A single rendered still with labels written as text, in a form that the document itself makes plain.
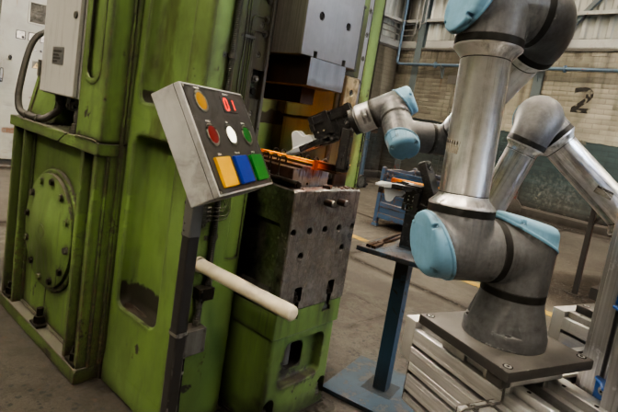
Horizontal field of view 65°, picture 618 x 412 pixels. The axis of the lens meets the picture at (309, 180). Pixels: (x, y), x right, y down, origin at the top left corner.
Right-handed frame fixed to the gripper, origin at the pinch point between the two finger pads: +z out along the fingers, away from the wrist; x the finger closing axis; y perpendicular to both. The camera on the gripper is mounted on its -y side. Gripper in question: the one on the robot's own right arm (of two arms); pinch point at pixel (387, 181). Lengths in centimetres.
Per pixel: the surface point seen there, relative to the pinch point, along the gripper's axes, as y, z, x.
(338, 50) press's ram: -42, 31, 2
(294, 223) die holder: 19.8, 24.7, -14.0
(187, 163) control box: -2, 10, -71
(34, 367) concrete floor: 100, 110, -60
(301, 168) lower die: 2.0, 31.0, -7.9
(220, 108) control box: -15, 18, -57
